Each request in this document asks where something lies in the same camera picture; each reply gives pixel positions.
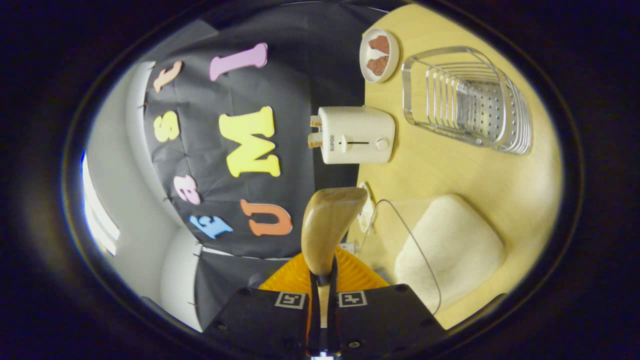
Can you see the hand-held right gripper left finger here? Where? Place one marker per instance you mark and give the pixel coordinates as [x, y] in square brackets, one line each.
[260, 320]

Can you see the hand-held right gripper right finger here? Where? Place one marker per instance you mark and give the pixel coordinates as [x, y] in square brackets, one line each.
[380, 320]

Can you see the clear container of white rice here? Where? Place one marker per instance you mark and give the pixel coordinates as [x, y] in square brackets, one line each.
[450, 250]

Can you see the wooden spoon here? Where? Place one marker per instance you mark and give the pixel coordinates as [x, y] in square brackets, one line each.
[327, 225]

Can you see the white divided condiment dish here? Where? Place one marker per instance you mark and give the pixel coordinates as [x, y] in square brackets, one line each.
[366, 210]

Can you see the white toaster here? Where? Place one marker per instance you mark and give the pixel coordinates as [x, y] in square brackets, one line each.
[357, 135]

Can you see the large ceiling light panel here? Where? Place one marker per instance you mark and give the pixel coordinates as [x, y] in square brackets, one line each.
[97, 210]

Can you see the black backdrop cloth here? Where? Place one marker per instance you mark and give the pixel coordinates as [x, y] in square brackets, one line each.
[300, 75]

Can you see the red meat piece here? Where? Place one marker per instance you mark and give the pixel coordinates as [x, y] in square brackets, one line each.
[378, 65]
[380, 45]

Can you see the white round plate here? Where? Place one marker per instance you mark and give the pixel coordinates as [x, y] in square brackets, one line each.
[395, 55]

